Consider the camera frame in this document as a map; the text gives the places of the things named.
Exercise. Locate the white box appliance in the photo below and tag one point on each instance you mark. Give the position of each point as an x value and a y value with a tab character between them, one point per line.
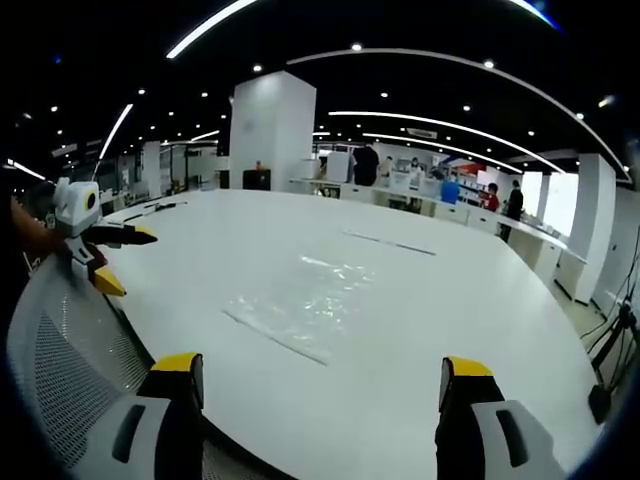
339	166

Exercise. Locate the long white counter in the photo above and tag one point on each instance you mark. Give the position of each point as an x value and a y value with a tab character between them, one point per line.
450	210

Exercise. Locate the black cabinet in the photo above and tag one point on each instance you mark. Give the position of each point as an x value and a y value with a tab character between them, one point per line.
256	179

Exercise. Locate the black tripod stand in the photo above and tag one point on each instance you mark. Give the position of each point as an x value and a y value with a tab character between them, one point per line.
612	350

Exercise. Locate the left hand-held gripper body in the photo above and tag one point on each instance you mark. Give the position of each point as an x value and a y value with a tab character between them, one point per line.
75	212

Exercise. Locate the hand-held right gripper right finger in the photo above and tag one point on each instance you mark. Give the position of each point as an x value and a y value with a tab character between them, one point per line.
480	425

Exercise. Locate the grey mesh office chair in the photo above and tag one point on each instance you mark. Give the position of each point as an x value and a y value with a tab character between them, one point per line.
75	360

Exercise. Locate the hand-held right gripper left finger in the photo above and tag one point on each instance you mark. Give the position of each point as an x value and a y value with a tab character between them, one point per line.
150	430

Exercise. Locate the clear food packaging bag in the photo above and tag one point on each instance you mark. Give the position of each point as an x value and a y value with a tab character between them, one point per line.
300	305

